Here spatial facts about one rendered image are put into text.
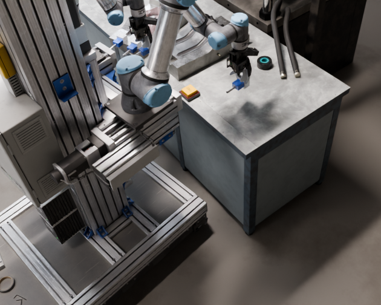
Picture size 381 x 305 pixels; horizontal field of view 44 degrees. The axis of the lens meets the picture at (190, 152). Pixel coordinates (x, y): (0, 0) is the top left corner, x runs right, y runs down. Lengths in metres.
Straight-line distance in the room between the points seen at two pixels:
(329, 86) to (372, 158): 0.92
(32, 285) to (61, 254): 0.21
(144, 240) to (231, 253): 0.52
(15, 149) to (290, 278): 1.61
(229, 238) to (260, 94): 0.90
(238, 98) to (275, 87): 0.21
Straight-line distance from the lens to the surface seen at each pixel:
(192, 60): 2.54
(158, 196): 2.78
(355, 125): 3.49
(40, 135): 1.97
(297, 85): 2.51
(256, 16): 3.03
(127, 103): 2.04
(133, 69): 1.92
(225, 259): 2.77
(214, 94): 2.46
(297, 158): 2.62
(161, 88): 1.83
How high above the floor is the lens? 2.44
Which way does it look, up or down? 49 degrees down
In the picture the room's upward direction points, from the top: 7 degrees counter-clockwise
